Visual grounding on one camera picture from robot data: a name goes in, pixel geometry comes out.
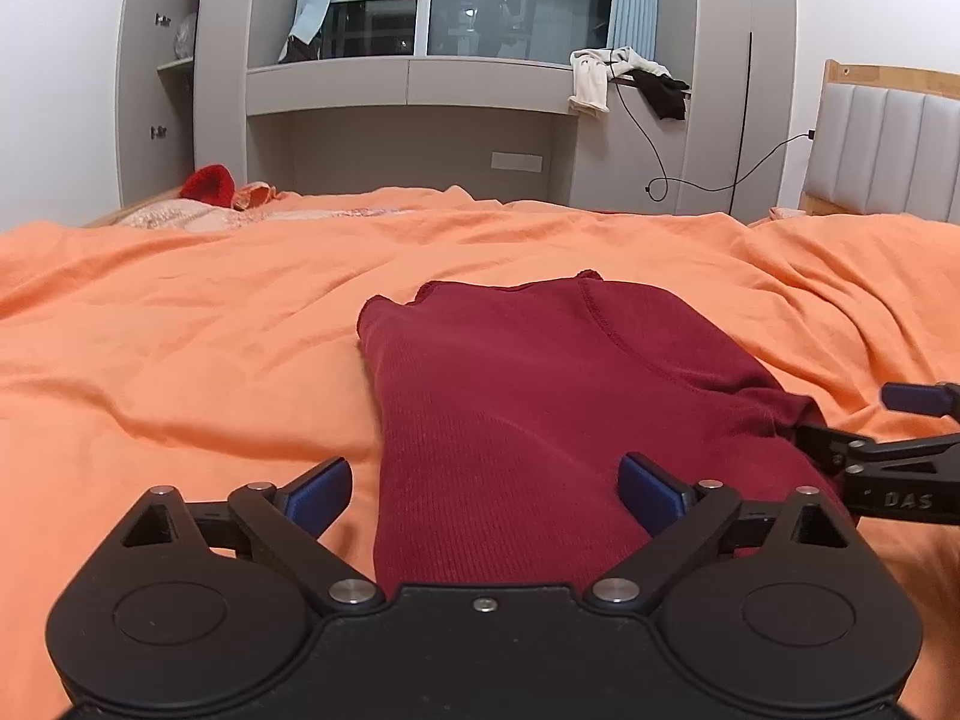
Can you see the window with metal frame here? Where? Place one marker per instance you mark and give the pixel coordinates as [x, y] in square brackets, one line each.
[535, 30]

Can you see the orange bed cover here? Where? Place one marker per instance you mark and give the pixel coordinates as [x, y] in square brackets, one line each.
[208, 358]

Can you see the pink patterned bedsheet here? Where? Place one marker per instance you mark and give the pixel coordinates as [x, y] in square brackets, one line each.
[253, 203]

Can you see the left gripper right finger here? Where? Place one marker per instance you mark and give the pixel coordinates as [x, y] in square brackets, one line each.
[770, 607]

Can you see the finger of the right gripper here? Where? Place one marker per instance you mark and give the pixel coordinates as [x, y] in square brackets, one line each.
[909, 480]
[941, 400]

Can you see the black cloth on ledge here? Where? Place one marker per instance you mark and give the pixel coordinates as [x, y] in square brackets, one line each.
[663, 93]

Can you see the bright red cloth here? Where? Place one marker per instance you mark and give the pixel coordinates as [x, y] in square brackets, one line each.
[212, 185]

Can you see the grey padded headboard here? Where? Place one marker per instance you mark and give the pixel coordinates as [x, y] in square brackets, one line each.
[885, 143]

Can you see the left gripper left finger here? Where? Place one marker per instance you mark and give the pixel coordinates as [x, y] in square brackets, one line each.
[204, 608]

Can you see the white cloth on ledge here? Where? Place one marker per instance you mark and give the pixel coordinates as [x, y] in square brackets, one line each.
[593, 69]

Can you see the dark red knit garment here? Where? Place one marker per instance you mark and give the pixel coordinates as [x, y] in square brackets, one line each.
[505, 413]

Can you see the grey built-in cabinet unit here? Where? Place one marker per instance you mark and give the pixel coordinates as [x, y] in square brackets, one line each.
[200, 82]

